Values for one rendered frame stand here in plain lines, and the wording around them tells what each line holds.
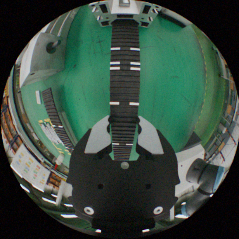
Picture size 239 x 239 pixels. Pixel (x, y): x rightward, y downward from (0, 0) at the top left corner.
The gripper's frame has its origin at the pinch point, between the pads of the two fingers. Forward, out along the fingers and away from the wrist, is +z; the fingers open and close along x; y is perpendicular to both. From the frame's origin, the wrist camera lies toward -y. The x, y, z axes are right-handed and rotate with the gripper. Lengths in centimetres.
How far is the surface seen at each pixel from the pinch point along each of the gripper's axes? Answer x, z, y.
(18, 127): -159, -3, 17
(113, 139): -2.2, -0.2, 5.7
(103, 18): -3.6, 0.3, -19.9
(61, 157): -37.1, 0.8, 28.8
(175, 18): 12.9, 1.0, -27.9
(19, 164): -276, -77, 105
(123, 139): 0.1, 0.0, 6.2
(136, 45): 2.1, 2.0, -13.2
